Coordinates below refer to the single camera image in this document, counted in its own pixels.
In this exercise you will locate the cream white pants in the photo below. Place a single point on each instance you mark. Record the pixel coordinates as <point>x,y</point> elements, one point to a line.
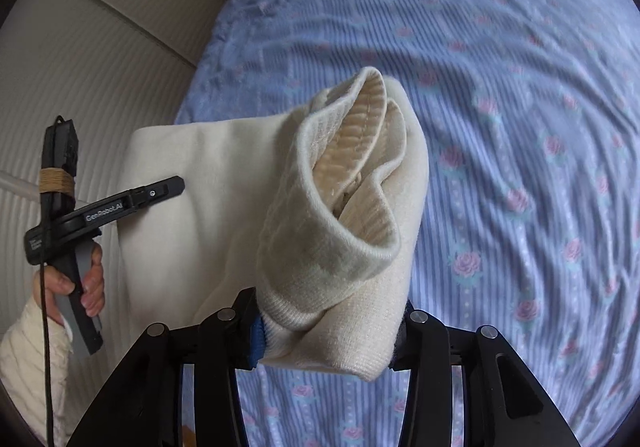
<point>318,210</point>

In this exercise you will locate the blue striped floral bed sheet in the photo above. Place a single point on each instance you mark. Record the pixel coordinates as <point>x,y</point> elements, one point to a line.
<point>530,111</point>

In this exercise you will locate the white louvered wardrobe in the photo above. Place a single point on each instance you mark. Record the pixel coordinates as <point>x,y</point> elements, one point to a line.
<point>110,66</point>

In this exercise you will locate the white quilted sleeve forearm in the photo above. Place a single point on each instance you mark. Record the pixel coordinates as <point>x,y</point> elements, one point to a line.
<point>22,371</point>

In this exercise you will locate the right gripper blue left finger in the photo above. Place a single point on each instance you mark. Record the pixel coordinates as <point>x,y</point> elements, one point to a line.
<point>252,331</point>

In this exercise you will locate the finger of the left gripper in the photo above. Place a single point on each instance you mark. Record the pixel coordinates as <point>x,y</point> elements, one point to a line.
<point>163,190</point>

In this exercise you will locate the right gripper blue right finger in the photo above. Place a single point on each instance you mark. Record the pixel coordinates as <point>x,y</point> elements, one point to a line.
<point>406,343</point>

